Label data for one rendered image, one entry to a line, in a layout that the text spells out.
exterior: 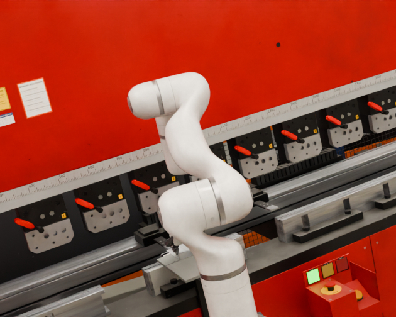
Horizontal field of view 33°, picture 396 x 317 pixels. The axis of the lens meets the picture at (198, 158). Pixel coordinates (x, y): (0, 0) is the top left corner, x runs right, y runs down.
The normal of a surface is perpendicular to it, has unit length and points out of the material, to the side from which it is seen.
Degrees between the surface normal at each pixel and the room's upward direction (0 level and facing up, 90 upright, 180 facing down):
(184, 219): 85
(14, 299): 90
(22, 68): 90
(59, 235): 90
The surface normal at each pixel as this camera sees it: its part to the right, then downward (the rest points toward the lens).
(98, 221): 0.40, 0.12
